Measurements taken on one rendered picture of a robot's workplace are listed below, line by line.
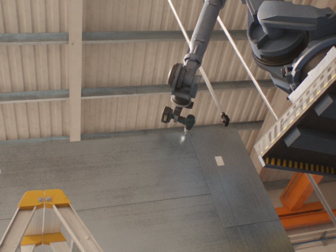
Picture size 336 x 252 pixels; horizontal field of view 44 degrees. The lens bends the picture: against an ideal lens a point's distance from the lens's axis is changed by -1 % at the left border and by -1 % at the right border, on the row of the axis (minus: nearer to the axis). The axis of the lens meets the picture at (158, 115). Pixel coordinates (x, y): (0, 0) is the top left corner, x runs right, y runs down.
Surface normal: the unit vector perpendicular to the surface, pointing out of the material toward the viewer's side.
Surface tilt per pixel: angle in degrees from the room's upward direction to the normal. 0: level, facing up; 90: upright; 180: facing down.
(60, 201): 90
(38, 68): 176
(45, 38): 90
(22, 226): 88
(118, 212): 90
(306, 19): 135
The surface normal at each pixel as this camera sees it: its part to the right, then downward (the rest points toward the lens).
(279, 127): -0.86, -0.17
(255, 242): 0.15, -0.70
